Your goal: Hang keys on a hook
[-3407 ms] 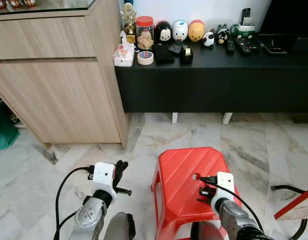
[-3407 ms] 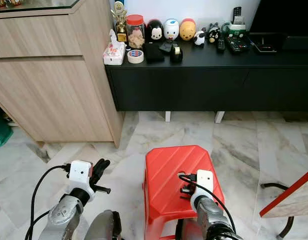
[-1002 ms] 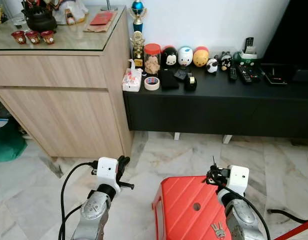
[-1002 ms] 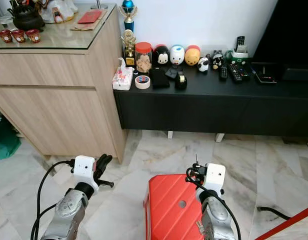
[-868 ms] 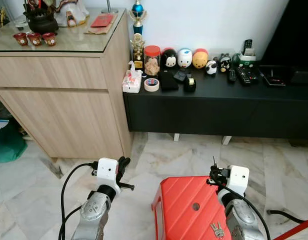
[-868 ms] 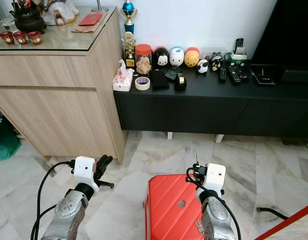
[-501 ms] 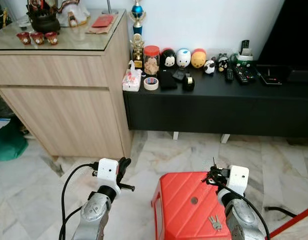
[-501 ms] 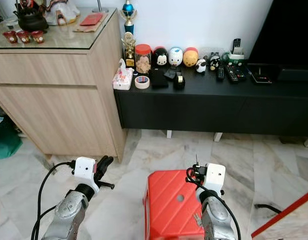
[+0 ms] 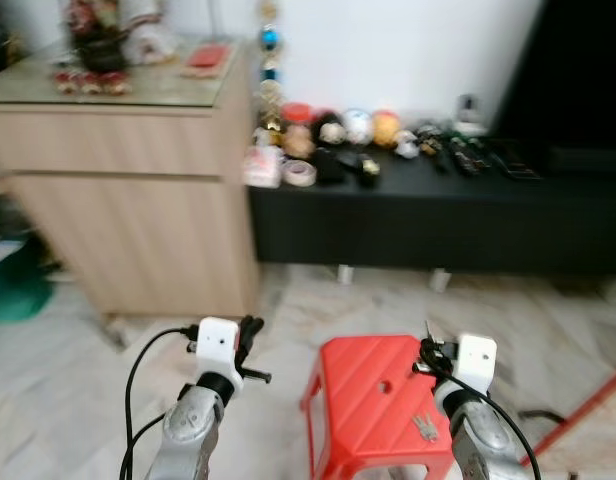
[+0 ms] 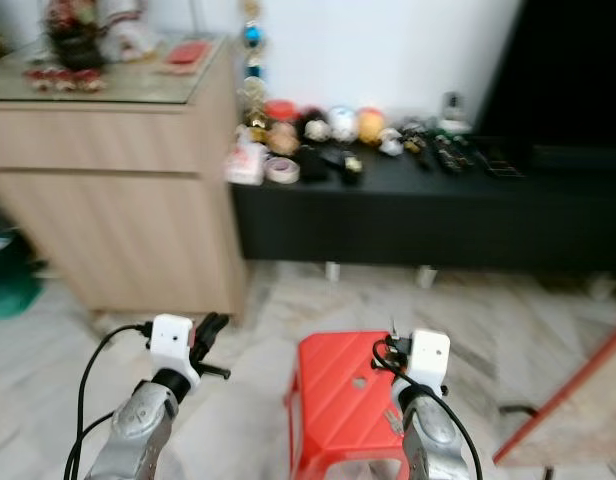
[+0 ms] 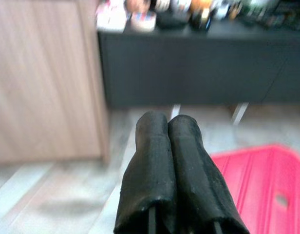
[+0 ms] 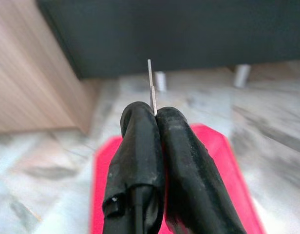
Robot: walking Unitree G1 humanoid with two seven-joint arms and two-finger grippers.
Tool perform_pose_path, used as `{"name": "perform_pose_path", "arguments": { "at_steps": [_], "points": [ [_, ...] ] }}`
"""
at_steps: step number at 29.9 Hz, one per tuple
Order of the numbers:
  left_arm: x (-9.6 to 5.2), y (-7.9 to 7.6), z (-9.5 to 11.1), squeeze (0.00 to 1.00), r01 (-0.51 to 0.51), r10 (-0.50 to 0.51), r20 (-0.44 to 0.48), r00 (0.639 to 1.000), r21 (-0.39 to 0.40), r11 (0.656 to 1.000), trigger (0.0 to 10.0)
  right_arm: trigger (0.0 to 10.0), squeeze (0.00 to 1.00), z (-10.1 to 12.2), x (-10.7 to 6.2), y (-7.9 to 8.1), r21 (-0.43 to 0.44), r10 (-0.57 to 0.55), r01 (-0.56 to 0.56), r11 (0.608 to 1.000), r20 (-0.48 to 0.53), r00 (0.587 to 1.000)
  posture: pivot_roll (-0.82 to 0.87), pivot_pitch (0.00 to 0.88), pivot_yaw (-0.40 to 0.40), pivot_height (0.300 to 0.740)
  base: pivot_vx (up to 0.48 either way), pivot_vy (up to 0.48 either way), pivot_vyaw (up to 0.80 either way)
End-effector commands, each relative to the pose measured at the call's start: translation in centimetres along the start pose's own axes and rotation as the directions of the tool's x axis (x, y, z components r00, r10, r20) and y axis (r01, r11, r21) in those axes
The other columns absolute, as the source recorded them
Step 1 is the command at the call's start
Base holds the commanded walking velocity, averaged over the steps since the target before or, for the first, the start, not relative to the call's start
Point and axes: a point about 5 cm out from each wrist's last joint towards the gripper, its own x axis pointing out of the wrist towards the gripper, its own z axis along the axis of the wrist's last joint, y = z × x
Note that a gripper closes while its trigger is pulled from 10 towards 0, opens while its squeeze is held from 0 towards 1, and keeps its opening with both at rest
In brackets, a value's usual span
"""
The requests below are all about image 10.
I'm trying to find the metal key bunch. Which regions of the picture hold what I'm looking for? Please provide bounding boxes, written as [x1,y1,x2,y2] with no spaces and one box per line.
[383,405,407,436]

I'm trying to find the red plastic stool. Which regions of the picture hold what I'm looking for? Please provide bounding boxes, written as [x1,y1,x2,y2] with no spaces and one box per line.
[285,330,414,480]

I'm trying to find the black low sideboard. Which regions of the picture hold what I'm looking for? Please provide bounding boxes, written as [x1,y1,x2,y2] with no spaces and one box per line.
[230,128,616,291]

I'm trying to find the black metal table leg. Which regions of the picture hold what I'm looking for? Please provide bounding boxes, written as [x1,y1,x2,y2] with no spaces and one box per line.
[498,401,545,417]

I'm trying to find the light wooden cabinet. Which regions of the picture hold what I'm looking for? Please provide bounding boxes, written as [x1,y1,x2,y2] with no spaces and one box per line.
[0,38,249,319]

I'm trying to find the pink white tissue pack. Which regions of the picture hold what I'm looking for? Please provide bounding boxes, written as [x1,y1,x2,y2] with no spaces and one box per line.
[226,140,269,186]

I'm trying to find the beige tape roll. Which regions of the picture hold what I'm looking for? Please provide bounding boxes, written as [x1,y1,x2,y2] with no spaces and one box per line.
[265,157,301,186]

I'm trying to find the black pouch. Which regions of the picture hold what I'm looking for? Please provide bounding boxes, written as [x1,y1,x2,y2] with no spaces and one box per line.
[298,145,331,183]

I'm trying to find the black tape dispenser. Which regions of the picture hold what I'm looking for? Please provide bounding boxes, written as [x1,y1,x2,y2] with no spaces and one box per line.
[330,146,364,186]

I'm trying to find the green plastic basin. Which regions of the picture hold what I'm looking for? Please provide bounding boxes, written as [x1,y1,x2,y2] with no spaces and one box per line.
[0,235,41,321]

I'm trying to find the small brown teddy figure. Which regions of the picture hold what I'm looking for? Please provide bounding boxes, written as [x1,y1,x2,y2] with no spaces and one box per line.
[266,123,299,156]

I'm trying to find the black remote control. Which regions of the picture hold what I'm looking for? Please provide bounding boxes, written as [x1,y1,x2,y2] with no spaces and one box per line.
[406,132,437,171]
[432,133,465,175]

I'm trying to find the small panda figure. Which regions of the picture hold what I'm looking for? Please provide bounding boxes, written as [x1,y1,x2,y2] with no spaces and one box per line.
[378,127,404,156]

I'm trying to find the small black cat figure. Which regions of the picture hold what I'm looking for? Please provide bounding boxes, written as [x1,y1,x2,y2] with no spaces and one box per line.
[400,118,429,149]

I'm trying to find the small gold trophy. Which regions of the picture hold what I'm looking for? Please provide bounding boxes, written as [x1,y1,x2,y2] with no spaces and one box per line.
[241,78,271,143]

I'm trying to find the black round plush toy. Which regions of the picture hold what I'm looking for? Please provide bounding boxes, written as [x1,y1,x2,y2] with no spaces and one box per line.
[296,107,334,143]

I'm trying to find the red lid jar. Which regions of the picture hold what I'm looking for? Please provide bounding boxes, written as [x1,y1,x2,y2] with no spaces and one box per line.
[265,100,297,125]

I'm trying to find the orange round toy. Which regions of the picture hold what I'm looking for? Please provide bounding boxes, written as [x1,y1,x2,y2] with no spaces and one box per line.
[356,106,386,143]

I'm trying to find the white egg shaped toy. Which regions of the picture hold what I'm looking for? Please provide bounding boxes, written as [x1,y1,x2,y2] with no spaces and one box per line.
[328,105,359,141]

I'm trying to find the white green desk device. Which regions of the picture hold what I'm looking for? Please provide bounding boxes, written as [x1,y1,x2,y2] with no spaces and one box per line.
[438,92,471,133]

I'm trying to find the red packet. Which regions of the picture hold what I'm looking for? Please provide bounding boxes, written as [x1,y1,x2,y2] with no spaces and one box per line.
[163,38,214,76]

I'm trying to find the white red figurine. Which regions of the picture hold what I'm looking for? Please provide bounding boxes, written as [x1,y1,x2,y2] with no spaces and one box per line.
[106,0,161,63]

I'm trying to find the dark festive flower basket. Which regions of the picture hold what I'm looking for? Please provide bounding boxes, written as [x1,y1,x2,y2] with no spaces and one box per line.
[28,0,114,93]

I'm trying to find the black television screen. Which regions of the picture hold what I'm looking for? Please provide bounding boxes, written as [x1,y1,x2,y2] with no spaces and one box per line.
[476,0,616,151]

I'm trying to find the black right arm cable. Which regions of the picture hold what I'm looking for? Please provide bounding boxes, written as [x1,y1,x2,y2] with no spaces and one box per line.
[423,385,484,480]

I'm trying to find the black wire stand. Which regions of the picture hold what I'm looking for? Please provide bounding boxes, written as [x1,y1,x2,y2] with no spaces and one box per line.
[478,138,527,179]

